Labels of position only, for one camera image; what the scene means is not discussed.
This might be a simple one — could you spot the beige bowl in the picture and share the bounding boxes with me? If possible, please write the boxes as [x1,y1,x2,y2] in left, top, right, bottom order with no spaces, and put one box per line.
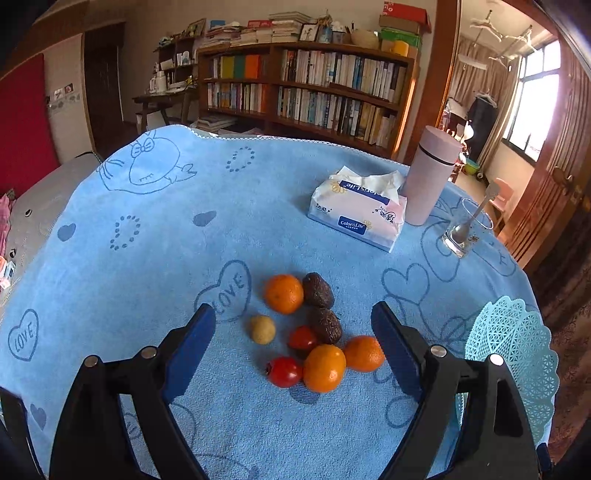
[351,28,380,49]

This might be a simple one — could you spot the small wooden shelf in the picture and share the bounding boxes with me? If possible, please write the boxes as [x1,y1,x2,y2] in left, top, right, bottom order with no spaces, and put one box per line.
[154,36,199,93]

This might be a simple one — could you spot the dark brown wrinkled fruit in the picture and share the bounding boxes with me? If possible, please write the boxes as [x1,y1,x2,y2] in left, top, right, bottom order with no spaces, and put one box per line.
[308,307,343,345]
[302,272,335,308]

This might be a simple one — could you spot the blue printed tablecloth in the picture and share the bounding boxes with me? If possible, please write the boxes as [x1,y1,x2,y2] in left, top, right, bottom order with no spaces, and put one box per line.
[0,124,559,480]

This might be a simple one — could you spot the tissue pack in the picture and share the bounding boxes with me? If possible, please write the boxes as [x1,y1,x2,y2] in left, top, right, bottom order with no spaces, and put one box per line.
[307,166,408,253]

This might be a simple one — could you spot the small yellow round fruit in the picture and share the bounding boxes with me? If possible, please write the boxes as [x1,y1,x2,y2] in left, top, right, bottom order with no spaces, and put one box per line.
[250,315,277,345]

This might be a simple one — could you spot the red wall panel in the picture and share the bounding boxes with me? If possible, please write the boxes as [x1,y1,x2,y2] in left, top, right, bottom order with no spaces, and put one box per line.
[0,53,61,199]

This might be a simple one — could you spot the wooden desk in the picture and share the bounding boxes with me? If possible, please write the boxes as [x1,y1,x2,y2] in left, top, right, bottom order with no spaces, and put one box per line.
[133,88,199,134]

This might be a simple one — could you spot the blue plastic lattice basket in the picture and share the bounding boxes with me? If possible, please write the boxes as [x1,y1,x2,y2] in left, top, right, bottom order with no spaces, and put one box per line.
[455,295,559,446]

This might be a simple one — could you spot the pink thermos bottle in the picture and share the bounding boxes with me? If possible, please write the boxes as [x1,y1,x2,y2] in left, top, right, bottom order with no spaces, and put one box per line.
[401,126,463,227]

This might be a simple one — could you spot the stacks of books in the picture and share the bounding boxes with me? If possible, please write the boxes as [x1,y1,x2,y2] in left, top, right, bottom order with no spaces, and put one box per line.
[203,11,315,47]

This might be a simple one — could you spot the white ceiling drying rack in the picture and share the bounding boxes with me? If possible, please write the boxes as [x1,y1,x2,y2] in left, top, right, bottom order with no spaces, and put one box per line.
[471,4,539,61]

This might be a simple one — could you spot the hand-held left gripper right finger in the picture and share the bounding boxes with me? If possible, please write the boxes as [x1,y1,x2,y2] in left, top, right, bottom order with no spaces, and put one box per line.
[370,301,541,480]

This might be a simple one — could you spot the wooden bookcase with books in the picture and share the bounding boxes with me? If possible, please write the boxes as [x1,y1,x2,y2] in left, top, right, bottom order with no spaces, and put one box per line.
[198,42,421,160]

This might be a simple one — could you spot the window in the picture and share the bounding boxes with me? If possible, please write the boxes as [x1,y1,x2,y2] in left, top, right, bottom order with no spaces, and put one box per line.
[501,39,561,162]

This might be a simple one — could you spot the beige curtain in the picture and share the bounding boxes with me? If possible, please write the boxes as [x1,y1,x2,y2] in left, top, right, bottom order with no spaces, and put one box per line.
[450,39,522,167]

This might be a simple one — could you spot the red cardboard box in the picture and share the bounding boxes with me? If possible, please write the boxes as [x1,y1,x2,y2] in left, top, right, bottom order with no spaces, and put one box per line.
[379,0,432,33]

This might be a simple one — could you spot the green box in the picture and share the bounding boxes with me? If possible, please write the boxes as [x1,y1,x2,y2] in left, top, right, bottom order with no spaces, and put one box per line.
[381,28,423,49]

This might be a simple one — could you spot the pink child chair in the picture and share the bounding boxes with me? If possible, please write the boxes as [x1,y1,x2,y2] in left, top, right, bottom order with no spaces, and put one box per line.
[487,178,515,222]

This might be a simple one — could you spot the dark wooden door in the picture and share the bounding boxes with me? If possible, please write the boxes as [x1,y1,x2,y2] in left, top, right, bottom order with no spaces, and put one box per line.
[83,21,127,155]

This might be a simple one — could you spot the red tomato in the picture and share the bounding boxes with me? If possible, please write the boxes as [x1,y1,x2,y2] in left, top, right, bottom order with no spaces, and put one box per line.
[265,356,304,389]
[288,325,321,354]

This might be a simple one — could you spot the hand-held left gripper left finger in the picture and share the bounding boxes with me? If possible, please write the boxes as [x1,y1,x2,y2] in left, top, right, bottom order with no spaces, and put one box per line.
[48,303,218,480]

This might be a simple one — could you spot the brown panelled door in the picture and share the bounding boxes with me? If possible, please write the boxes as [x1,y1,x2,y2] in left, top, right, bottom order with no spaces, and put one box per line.
[496,41,591,273]

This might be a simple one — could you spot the metal spoon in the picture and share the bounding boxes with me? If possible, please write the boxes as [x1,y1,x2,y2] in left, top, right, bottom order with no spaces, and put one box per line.
[450,181,501,245]

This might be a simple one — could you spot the orange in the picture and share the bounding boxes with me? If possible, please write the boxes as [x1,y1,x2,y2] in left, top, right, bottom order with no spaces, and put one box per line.
[303,344,347,394]
[264,274,305,315]
[344,335,386,373]

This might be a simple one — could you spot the black hanging garment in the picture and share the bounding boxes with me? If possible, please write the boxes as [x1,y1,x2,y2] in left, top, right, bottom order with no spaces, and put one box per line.
[466,95,499,153]

